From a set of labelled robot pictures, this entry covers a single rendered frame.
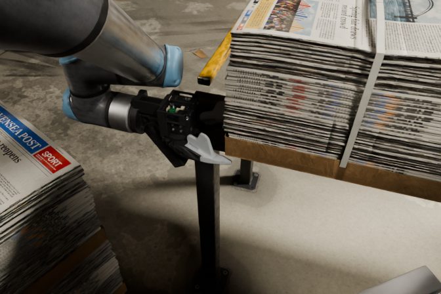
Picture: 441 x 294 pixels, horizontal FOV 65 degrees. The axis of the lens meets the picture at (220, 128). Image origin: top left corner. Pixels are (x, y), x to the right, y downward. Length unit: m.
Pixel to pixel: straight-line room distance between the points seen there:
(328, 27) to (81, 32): 0.31
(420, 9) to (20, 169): 0.65
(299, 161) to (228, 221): 0.95
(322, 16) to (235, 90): 0.16
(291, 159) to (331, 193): 1.09
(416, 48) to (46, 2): 0.39
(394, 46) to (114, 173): 1.45
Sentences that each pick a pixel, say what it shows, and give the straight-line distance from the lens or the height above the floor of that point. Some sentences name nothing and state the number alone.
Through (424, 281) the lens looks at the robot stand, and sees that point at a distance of 0.57.
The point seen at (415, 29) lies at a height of 1.03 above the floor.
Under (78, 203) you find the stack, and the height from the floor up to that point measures 0.75.
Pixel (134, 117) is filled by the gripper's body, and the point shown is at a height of 0.82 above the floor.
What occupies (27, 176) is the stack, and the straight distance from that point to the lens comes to 0.60.
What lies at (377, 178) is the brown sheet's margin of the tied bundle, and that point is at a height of 0.83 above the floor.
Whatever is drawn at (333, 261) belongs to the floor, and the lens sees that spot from 1.45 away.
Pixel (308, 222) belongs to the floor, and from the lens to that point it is 1.52.
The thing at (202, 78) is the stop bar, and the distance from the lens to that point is 0.76.
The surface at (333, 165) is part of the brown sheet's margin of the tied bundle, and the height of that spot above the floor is 0.84.
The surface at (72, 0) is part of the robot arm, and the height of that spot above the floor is 1.13.
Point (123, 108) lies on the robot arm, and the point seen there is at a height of 0.83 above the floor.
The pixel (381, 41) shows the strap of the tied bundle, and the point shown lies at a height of 1.03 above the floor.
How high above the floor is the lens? 1.22
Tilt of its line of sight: 40 degrees down
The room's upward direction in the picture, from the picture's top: straight up
